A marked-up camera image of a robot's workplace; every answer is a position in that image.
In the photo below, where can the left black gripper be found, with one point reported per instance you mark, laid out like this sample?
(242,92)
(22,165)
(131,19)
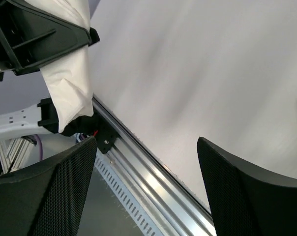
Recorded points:
(31,38)

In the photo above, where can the white slotted cable duct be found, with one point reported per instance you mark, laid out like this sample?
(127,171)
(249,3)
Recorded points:
(126,199)

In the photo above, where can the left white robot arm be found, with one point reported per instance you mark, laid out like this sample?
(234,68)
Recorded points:
(40,118)

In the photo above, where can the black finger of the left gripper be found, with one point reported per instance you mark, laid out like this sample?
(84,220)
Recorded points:
(94,37)

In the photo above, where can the white paper napkin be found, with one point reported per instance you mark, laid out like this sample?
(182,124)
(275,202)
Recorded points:
(67,79)

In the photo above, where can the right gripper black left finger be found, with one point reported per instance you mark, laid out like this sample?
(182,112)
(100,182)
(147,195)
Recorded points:
(48,197)

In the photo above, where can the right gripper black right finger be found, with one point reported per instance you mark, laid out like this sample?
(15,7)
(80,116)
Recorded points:
(245,199)

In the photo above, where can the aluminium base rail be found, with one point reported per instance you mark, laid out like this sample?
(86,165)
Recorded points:
(172,208)

